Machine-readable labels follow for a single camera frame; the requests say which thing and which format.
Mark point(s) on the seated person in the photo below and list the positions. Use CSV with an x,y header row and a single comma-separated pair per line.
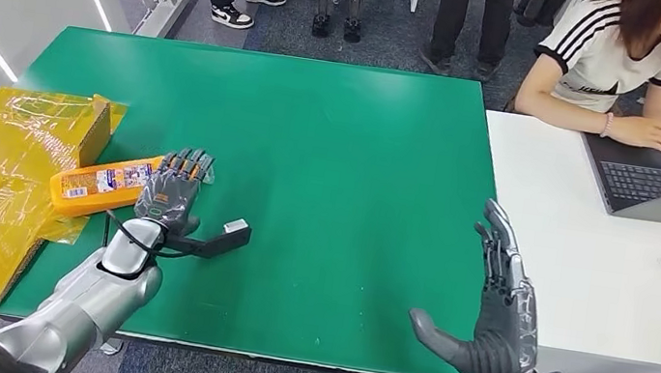
x,y
594,60

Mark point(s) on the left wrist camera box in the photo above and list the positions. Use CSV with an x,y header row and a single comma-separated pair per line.
x,y
226,238

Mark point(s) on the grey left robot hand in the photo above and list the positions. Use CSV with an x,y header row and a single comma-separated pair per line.
x,y
171,195

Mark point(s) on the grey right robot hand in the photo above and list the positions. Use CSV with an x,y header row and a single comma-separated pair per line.
x,y
506,339

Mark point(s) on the standing person in dark shoes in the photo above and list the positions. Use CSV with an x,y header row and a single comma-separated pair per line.
x,y
496,21

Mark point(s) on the green table mat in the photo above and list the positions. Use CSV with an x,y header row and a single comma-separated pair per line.
x,y
310,143

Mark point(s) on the orange plastic bottle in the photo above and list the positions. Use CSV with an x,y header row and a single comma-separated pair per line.
x,y
91,184

